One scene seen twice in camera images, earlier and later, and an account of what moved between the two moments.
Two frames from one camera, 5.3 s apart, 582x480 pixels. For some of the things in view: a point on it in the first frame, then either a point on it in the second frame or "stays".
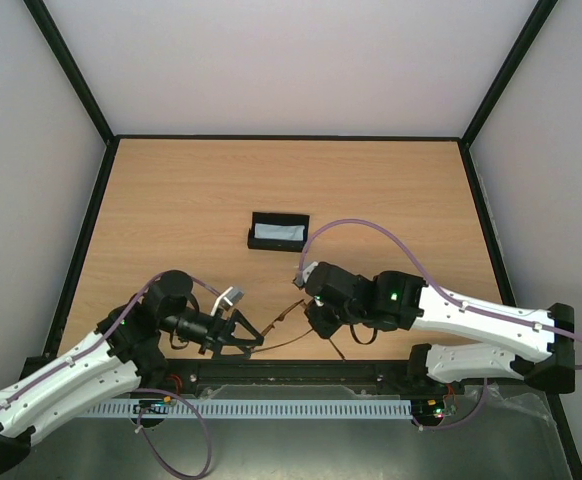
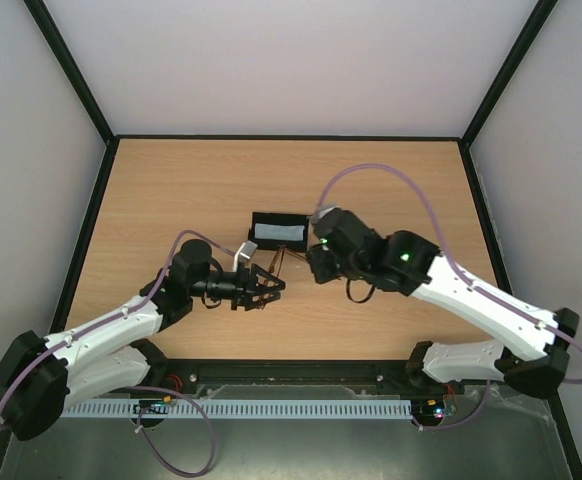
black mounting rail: x=182 y=377 stays
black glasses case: x=288 y=232 stays
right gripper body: x=316 y=310 → x=324 y=262
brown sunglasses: x=280 y=318 → x=280 y=253
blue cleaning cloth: x=279 y=231 stays
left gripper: x=222 y=328 → x=245 y=290
